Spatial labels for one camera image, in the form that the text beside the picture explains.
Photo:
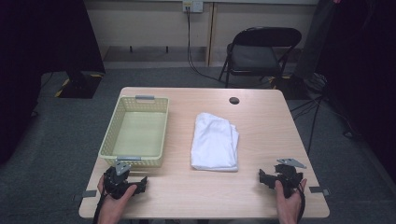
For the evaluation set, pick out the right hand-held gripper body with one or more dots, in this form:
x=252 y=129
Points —
x=289 y=177

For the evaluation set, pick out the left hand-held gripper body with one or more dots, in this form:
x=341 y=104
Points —
x=114 y=183

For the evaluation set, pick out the pale yellow perforated plastic basket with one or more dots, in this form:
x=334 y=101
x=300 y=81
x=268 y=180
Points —
x=140 y=133

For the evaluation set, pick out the white cloth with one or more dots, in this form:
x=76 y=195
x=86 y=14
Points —
x=214 y=143

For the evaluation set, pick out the person's left hand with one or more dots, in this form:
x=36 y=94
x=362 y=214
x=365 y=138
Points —
x=116 y=207

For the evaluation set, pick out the person's right hand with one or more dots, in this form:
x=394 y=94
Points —
x=288 y=208

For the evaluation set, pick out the grey tape strip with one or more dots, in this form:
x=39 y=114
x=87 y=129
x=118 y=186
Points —
x=88 y=193
x=318 y=189

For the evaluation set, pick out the black tripod stand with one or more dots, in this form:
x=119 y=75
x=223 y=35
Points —
x=313 y=124

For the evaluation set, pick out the black stand base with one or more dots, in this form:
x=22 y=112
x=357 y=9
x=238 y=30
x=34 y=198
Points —
x=79 y=85

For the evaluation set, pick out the black folding chair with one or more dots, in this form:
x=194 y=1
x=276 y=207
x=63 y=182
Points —
x=258 y=56

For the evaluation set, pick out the black curtain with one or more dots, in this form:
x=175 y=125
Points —
x=364 y=62
x=31 y=62

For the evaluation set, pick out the grey hanging cloth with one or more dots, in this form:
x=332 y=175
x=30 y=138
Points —
x=314 y=40

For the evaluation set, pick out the white wall socket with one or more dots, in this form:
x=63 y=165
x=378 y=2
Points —
x=192 y=5

